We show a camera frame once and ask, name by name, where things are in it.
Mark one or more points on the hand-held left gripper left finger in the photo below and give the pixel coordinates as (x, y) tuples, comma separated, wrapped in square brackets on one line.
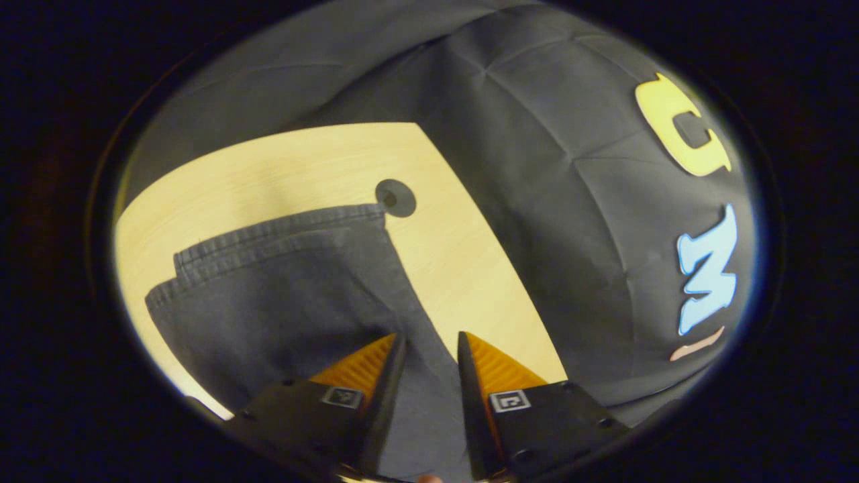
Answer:
[(386, 409)]

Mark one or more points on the black round table grommet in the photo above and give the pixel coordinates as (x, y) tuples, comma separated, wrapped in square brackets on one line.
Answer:
[(396, 198)]

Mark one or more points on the dark grey jeans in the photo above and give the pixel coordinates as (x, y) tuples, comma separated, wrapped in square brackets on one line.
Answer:
[(282, 295)]

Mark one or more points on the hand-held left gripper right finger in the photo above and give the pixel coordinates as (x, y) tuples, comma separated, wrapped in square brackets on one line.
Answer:
[(473, 416)]

